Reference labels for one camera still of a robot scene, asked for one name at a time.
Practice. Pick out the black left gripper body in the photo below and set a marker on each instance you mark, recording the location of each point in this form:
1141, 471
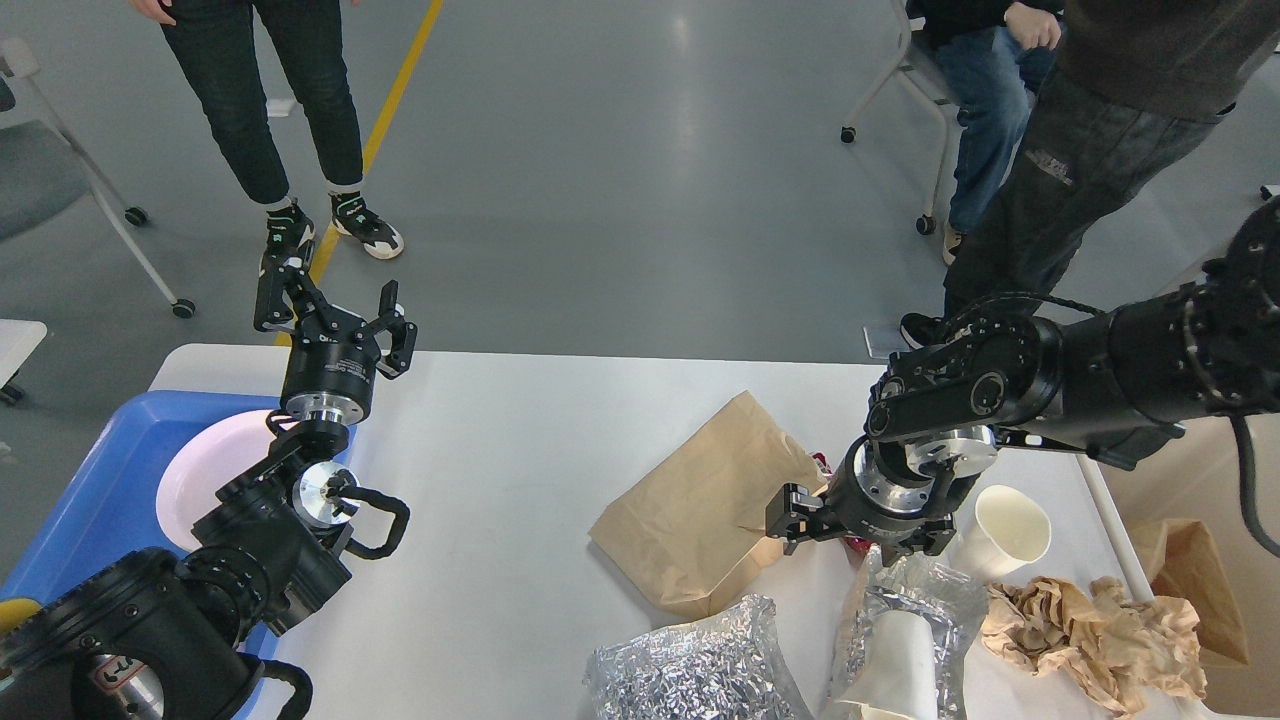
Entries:
329, 375

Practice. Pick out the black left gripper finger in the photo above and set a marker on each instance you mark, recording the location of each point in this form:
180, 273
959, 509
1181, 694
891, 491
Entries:
286, 297
402, 333

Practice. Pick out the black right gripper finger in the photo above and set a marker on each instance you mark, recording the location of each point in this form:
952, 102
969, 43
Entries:
794, 516
931, 538

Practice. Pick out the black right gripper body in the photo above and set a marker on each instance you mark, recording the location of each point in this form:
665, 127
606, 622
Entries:
882, 491

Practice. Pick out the brown paper bag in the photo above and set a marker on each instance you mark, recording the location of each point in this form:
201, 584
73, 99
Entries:
1180, 558
691, 534

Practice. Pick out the pink plate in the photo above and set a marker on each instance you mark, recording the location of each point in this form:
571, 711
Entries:
187, 489

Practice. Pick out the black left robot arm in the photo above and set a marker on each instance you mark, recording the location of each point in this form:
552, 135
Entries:
157, 636

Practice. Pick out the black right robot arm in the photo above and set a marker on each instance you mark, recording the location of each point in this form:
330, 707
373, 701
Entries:
1115, 387

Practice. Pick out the red foil wrapper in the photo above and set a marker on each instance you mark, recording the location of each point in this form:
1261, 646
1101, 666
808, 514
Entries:
856, 548

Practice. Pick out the white paper cup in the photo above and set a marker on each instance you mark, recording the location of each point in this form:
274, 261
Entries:
1007, 531

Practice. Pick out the foil bag with paper cup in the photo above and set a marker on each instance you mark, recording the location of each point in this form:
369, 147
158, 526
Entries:
902, 640

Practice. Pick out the crumpled aluminium foil bag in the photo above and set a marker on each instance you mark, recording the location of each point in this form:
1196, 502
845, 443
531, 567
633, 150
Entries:
728, 666

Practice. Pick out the crumpled brown paper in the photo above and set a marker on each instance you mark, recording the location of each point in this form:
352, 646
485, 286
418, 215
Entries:
1114, 648

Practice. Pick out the blue plastic tray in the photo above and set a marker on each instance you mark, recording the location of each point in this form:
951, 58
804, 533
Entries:
109, 508

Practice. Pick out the white plastic bin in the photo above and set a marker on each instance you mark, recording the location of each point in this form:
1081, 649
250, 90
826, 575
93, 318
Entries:
1196, 477

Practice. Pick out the white side table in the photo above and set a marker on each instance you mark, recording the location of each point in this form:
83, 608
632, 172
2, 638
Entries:
19, 338

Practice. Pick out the grey office chair left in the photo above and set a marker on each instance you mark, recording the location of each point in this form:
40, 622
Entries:
44, 169

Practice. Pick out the teal mug yellow inside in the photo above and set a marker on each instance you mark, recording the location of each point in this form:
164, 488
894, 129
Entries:
15, 611

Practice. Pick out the walking person dark clothes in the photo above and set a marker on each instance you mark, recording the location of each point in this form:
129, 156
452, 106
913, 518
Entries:
1136, 86

